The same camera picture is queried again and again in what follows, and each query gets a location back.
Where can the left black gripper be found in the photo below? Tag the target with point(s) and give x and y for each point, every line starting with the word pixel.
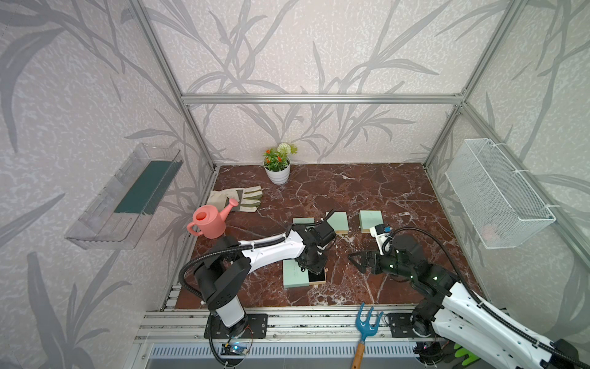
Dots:
pixel 317 270

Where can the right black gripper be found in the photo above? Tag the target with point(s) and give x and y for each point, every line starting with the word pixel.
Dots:
pixel 366 256

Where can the mint drawer jewelry box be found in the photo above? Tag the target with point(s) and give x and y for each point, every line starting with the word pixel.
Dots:
pixel 339 223

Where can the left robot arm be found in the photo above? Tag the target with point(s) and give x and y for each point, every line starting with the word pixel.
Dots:
pixel 217 276

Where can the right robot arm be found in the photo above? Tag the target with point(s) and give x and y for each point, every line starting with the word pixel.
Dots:
pixel 451 310

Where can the blue hand rake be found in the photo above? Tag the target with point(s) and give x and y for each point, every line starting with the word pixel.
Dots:
pixel 366 329

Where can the beige gardening gloves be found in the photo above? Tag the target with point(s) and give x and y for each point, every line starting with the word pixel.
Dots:
pixel 248 199

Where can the potted plant white pot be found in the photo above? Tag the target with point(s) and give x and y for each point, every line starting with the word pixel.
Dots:
pixel 277 162

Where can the pink watering can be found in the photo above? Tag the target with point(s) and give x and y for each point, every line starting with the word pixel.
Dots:
pixel 209 222

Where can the green work glove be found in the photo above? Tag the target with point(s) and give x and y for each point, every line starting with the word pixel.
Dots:
pixel 465 357

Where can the white wire mesh basket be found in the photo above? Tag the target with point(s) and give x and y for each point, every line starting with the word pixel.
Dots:
pixel 501 204

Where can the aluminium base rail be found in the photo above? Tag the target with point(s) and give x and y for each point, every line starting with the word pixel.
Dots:
pixel 313 332

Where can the clear plastic wall shelf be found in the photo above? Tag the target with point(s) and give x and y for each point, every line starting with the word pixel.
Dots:
pixel 121 212

